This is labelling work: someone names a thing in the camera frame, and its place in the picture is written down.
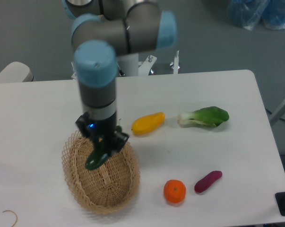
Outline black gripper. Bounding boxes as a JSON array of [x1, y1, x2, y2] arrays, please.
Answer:
[[76, 112, 129, 157]]

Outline dark green cucumber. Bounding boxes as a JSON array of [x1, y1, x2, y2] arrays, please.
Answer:
[[85, 125, 123, 171]]

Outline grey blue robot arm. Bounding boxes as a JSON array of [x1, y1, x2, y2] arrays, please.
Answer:
[[62, 0, 177, 156]]

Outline woven wicker basket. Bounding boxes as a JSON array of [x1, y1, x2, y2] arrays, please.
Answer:
[[62, 131, 140, 214]]

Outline yellow mango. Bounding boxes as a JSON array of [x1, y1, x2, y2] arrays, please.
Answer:
[[131, 112, 165, 135]]

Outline orange tangerine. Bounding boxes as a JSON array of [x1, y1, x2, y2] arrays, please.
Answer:
[[164, 179, 186, 204]]

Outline purple sweet potato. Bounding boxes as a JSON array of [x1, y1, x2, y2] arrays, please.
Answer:
[[194, 170, 223, 193]]

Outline green bok choy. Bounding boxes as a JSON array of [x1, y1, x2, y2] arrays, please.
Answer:
[[177, 106, 229, 128]]

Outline white chair back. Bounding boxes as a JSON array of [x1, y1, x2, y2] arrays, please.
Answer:
[[0, 61, 35, 84]]

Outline blue plastic bags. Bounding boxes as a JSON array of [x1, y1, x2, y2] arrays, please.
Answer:
[[227, 0, 285, 31]]

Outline white frame at right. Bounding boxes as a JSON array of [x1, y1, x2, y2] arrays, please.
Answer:
[[268, 99, 285, 126]]

